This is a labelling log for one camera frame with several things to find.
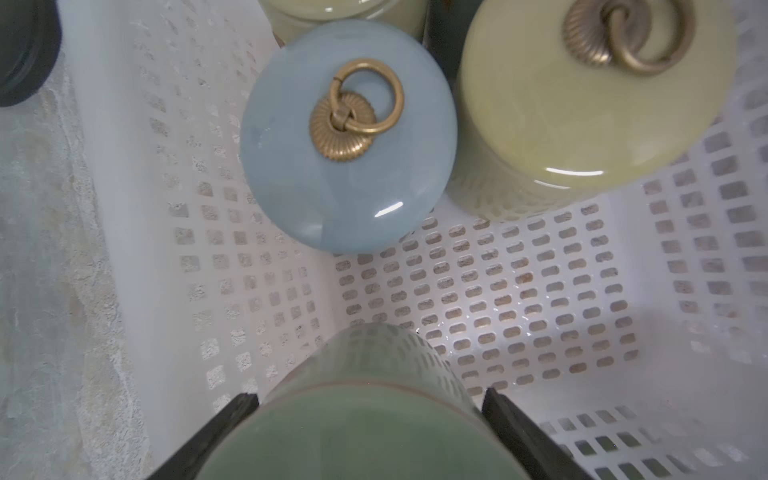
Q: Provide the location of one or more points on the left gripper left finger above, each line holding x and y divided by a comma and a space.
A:
188, 460

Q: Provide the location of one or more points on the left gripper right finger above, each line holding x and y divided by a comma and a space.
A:
539, 455

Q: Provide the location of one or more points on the white plastic basket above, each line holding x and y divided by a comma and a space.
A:
631, 327

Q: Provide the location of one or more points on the green tea canister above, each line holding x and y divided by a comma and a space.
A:
375, 402

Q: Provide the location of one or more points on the yellow tea canister front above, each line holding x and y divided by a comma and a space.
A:
559, 101

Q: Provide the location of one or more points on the yellow tea canister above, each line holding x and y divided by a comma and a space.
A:
559, 101
290, 19

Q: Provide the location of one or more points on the blue tea canister front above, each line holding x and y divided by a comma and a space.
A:
349, 136

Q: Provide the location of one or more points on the blue tea canister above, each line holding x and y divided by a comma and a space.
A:
349, 136
446, 29

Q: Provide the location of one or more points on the blue tea canister back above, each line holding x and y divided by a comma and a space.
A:
446, 29

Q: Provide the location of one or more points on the yellow tea canister back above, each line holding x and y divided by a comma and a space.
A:
290, 19

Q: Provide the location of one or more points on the black microphone stand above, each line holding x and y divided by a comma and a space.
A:
31, 37

